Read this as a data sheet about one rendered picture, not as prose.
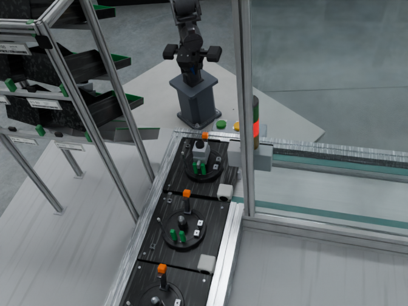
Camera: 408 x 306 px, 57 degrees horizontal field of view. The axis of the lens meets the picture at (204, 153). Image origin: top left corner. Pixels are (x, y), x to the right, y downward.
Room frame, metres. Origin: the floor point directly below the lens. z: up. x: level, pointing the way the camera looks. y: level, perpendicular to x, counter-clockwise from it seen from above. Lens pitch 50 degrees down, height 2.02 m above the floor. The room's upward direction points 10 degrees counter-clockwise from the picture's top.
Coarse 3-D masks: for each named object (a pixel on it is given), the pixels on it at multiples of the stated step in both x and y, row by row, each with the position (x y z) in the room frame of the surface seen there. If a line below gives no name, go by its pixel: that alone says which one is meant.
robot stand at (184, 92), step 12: (204, 72) 1.24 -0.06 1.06; (180, 84) 1.19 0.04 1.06; (204, 84) 1.16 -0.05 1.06; (180, 96) 1.18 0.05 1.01; (192, 96) 1.11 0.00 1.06; (204, 96) 1.15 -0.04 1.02; (180, 108) 1.20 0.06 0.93; (192, 108) 1.13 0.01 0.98; (204, 108) 1.14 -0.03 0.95; (192, 120) 1.13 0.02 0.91; (204, 120) 1.14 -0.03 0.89
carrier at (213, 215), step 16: (160, 208) 0.69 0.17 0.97; (176, 208) 0.67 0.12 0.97; (192, 208) 0.66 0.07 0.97; (208, 208) 0.65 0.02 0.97; (224, 208) 0.64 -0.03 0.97; (160, 224) 0.58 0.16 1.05; (176, 224) 0.60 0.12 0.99; (192, 224) 0.59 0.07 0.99; (208, 224) 0.60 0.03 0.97; (224, 224) 0.59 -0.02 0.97; (144, 240) 0.58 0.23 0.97; (160, 240) 0.57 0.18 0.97; (176, 240) 0.55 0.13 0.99; (192, 240) 0.54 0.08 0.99; (208, 240) 0.54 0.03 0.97; (144, 256) 0.53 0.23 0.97; (160, 256) 0.52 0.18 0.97; (176, 256) 0.51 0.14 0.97; (192, 256) 0.50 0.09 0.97; (208, 256) 0.48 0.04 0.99; (208, 272) 0.44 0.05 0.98
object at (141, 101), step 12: (84, 96) 0.94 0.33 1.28; (108, 96) 1.02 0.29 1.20; (132, 96) 0.99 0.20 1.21; (72, 108) 0.80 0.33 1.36; (96, 108) 0.80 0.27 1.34; (108, 108) 0.84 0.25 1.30; (120, 108) 0.87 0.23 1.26; (132, 108) 0.92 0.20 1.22; (60, 120) 0.81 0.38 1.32; (72, 120) 0.79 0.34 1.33; (96, 120) 0.79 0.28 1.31; (108, 120) 0.82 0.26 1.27
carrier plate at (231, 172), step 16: (192, 144) 0.94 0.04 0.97; (208, 144) 0.93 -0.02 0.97; (224, 144) 0.91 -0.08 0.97; (176, 160) 0.88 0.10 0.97; (224, 160) 0.84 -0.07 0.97; (176, 176) 0.81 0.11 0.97; (224, 176) 0.77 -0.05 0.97; (176, 192) 0.74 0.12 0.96; (192, 192) 0.72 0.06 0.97; (208, 192) 0.71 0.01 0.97
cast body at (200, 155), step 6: (198, 144) 0.82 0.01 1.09; (204, 144) 0.82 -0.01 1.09; (192, 150) 0.81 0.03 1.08; (198, 150) 0.81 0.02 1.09; (204, 150) 0.80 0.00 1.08; (198, 156) 0.80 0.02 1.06; (204, 156) 0.80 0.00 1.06; (198, 162) 0.79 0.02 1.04; (204, 162) 0.79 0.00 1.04; (198, 168) 0.78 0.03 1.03
